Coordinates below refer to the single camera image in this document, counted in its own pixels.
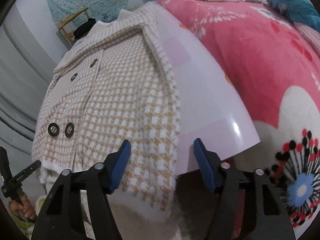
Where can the teal pillow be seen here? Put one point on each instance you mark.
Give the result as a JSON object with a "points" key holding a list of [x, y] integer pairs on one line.
{"points": [[300, 11]]}

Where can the wooden chair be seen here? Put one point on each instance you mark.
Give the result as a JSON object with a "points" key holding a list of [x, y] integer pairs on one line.
{"points": [[66, 26]]}

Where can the pink floral blanket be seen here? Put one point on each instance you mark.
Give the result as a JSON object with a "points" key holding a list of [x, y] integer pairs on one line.
{"points": [[276, 73]]}

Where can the beige houndstooth coat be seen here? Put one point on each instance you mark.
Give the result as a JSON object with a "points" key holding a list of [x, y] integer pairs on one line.
{"points": [[115, 84]]}

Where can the left hand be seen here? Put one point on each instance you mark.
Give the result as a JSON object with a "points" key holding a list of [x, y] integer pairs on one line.
{"points": [[26, 208]]}

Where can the black bag on chair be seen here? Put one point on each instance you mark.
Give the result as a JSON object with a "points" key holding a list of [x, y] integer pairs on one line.
{"points": [[83, 29]]}

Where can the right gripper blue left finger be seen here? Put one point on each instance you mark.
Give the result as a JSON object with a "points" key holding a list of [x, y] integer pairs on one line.
{"points": [[116, 165]]}

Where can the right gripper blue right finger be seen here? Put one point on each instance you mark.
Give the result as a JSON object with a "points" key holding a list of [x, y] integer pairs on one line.
{"points": [[208, 163]]}

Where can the white curtain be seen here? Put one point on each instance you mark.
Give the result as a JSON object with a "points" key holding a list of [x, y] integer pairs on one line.
{"points": [[26, 71]]}

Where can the green sleeve forearm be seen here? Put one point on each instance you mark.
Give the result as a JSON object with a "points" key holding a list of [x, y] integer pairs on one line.
{"points": [[27, 227]]}

